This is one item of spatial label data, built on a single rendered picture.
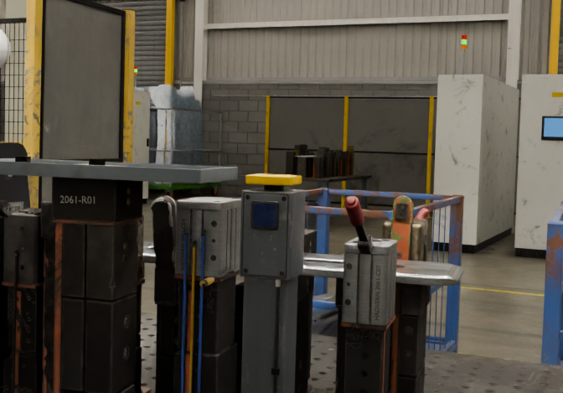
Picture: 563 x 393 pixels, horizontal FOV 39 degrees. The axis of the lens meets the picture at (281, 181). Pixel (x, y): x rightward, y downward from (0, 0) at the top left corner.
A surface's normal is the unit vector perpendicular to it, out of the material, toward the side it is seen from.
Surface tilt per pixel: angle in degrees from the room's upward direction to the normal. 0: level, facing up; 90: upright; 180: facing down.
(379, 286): 90
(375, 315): 90
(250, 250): 90
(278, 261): 90
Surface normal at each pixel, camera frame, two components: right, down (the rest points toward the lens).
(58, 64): 0.92, 0.06
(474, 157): -0.44, 0.04
